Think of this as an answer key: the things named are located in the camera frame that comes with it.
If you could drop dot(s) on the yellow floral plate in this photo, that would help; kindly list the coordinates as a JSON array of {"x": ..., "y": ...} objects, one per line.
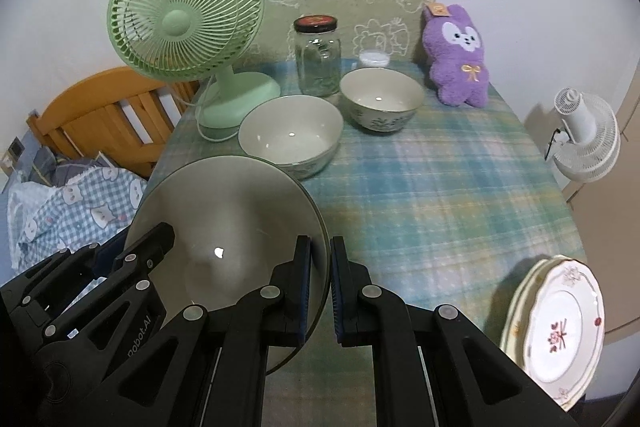
[{"x": 510, "y": 332}]

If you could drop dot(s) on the white scalloped plate red motif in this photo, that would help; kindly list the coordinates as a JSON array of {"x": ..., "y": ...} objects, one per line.
[{"x": 550, "y": 317}]

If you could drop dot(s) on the green desk fan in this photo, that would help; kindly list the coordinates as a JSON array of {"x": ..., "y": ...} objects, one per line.
[{"x": 175, "y": 24}]

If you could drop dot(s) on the blue checkered bear blanket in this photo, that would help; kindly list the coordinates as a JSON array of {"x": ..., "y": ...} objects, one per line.
[{"x": 75, "y": 207}]

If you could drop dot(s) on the white clip fan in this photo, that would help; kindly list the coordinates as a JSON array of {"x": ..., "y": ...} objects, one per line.
[{"x": 590, "y": 147}]

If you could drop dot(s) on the cream floral ceramic bowl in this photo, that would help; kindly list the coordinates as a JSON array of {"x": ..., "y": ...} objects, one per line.
[
  {"x": 382, "y": 94},
  {"x": 290, "y": 132},
  {"x": 225, "y": 217}
]

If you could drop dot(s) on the orange wooden headboard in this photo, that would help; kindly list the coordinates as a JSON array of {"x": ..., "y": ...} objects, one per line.
[{"x": 90, "y": 107}]

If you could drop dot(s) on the purple plush rabbit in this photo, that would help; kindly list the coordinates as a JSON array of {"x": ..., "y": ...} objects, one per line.
[{"x": 457, "y": 72}]

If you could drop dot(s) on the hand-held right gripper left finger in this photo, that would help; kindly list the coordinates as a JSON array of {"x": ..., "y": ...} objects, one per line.
[{"x": 295, "y": 277}]

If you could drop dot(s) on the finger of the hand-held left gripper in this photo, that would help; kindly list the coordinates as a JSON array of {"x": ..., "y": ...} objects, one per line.
[
  {"x": 75, "y": 262},
  {"x": 150, "y": 244}
]

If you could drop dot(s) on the grey cloth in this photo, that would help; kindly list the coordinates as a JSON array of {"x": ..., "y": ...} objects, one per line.
[{"x": 65, "y": 172}]

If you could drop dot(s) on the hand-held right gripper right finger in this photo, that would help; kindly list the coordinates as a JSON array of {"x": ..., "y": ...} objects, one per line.
[{"x": 336, "y": 292}]

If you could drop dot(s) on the clear cotton swab container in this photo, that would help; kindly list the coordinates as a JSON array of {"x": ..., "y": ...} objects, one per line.
[{"x": 374, "y": 58}]

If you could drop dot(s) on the glass jar red lid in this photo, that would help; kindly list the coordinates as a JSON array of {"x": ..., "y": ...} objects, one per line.
[{"x": 317, "y": 67}]

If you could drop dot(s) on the wall socket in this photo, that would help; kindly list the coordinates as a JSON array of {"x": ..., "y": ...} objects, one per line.
[{"x": 15, "y": 149}]

